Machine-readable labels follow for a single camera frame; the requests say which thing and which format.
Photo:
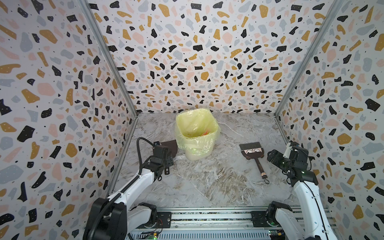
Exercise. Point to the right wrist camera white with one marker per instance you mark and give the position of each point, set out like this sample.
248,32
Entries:
287,152

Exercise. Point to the bin with yellow bag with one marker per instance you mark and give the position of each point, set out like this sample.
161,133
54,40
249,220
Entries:
196,132

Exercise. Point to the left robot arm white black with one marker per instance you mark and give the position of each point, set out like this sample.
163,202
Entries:
126,201

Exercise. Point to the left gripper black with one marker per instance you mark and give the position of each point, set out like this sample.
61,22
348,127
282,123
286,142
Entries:
168,160

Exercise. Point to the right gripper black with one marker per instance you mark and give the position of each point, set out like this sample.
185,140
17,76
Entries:
280,159

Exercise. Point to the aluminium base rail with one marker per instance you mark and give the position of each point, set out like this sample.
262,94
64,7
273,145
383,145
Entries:
214,223

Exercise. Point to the brown cartoon face brush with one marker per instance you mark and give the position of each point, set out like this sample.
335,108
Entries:
255,151

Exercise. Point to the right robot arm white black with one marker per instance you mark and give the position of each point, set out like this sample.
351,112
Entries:
306,198

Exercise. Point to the brown dustpan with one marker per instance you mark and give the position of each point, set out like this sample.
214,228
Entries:
173,147

